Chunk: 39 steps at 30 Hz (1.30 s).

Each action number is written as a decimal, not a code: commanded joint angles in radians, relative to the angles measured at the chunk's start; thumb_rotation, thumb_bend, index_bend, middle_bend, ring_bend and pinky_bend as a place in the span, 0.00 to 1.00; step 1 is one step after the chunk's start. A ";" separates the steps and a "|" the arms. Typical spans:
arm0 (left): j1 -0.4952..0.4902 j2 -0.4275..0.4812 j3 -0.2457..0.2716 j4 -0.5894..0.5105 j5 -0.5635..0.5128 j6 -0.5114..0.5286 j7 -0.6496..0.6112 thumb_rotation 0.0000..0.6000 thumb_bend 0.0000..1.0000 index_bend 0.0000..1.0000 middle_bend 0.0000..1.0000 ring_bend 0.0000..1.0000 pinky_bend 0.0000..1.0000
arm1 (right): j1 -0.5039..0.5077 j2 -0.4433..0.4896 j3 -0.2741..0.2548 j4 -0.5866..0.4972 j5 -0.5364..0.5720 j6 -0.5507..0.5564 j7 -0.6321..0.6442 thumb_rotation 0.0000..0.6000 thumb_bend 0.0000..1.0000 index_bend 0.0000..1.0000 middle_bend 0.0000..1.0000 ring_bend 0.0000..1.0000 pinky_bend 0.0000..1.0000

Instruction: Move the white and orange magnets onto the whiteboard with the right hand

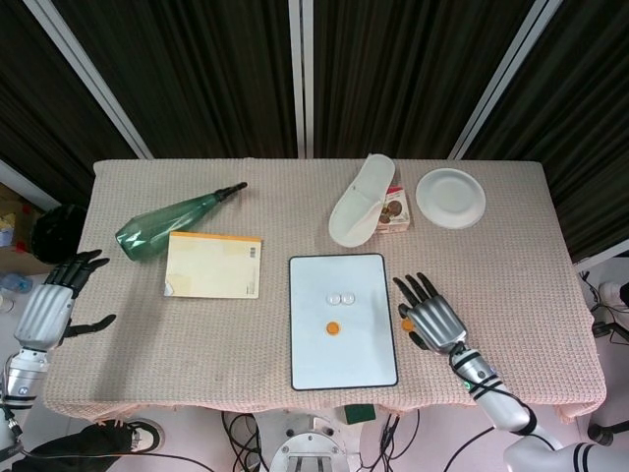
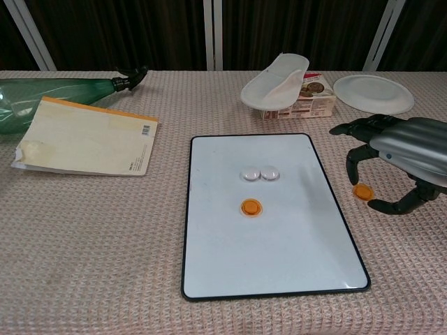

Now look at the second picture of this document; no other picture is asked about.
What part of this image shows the white paper plate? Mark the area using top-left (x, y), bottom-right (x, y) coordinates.
top-left (332, 75), bottom-right (416, 114)

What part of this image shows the red white cookie box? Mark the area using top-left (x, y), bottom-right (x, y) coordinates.
top-left (260, 72), bottom-right (338, 119)

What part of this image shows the beige woven tablecloth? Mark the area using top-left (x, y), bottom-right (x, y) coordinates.
top-left (0, 69), bottom-right (447, 335)

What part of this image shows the green plastic spray bottle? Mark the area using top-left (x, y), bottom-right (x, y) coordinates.
top-left (0, 66), bottom-right (148, 136)

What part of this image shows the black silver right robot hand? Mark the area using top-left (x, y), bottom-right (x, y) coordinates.
top-left (328, 114), bottom-right (447, 216)

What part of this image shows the yellow paperback notebook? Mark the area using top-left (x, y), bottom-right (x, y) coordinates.
top-left (10, 96), bottom-right (159, 178)

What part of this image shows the white magnetic board black rim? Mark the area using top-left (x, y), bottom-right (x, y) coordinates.
top-left (180, 133), bottom-right (372, 302)

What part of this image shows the white partition frame post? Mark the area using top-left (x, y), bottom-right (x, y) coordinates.
top-left (203, 0), bottom-right (224, 71)
top-left (5, 0), bottom-right (57, 71)
top-left (362, 0), bottom-right (406, 73)

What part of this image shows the white cloth slipper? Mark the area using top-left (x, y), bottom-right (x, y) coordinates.
top-left (240, 52), bottom-right (311, 111)

